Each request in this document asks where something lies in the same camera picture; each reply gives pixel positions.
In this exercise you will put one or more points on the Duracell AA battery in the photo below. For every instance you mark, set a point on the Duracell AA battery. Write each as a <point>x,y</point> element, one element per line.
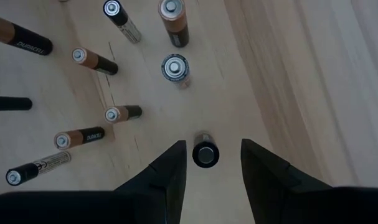
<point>20,35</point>
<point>174,23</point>

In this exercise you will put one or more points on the Energizer AAA battery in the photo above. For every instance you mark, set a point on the Energizer AAA battery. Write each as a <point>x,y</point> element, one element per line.
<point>36,168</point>
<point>121,20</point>

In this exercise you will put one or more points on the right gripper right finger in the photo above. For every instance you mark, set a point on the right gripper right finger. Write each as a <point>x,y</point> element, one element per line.
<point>269,193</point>

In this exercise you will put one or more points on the Energizer AA battery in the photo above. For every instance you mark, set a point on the Energizer AA battery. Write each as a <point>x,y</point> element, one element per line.
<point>175,69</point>
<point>205,154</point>

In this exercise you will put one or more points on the Duracell AAA battery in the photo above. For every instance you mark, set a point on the Duracell AAA battery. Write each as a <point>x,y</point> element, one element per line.
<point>9,103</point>
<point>79,137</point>
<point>93,60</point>
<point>123,113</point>

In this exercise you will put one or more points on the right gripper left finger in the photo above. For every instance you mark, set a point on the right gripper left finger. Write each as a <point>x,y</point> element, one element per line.
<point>170,186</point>

